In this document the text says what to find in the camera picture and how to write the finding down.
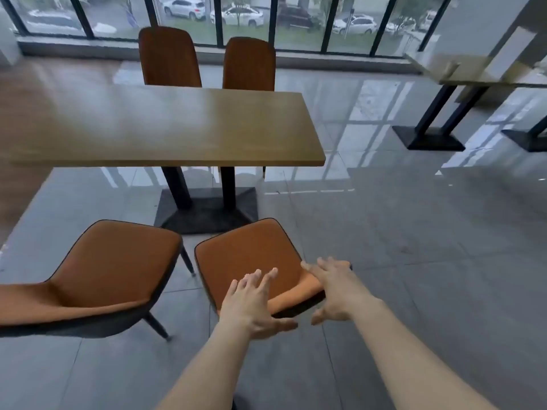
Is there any person's right hand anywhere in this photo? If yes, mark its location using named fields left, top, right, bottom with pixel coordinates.
left=301, top=257, right=383, bottom=326

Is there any person's left hand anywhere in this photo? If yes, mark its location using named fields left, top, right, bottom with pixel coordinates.
left=218, top=268, right=298, bottom=340

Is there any person's left forearm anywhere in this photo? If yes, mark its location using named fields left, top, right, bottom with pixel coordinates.
left=157, top=315, right=254, bottom=410

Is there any person's right forearm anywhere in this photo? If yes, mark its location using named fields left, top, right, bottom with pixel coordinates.
left=350, top=296, right=500, bottom=410

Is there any orange padded chair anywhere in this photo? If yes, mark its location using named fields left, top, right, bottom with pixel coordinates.
left=222, top=36, right=277, bottom=181
left=194, top=218, right=354, bottom=319
left=0, top=220, right=197, bottom=343
left=138, top=26, right=203, bottom=88

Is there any wooden table with black base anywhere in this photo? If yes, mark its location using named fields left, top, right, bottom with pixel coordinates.
left=9, top=84, right=327, bottom=235

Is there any white sedan car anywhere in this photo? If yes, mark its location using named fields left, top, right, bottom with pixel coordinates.
left=210, top=6, right=265, bottom=27

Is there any dark parked car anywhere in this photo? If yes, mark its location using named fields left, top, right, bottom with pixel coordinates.
left=276, top=6, right=322, bottom=31

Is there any white hatchback car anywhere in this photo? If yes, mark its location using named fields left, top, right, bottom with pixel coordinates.
left=332, top=14, right=378, bottom=36

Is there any white suv car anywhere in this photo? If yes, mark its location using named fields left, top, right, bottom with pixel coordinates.
left=163, top=0, right=207, bottom=20

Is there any light table with black legs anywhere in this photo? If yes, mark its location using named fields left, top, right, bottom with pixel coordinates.
left=392, top=52, right=547, bottom=153

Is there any black window frame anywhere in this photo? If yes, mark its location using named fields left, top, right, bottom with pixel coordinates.
left=0, top=0, right=454, bottom=57

